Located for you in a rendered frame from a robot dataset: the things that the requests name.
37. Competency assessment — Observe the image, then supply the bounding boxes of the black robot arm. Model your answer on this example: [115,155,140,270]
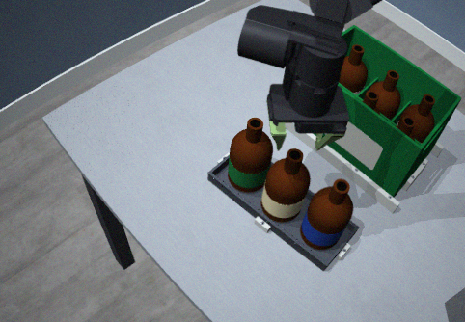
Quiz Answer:
[237,0,382,101]

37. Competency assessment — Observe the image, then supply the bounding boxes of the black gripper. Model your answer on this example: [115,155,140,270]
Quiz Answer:
[266,70,349,151]

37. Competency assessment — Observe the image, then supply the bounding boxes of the green bottle crate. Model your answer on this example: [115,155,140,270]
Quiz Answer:
[327,25,448,197]

